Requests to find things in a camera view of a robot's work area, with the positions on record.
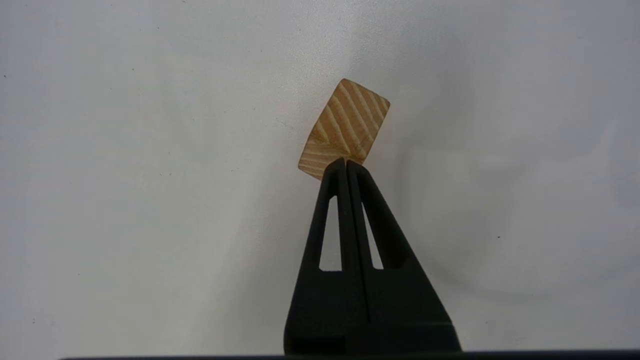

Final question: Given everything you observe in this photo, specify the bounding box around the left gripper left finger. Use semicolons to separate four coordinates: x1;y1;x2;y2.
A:
283;157;371;356

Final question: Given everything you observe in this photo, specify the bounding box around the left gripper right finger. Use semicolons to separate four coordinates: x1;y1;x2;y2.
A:
346;160;462;354

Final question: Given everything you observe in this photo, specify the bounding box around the triangular wooden block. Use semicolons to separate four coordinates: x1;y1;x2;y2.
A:
298;78;391;181

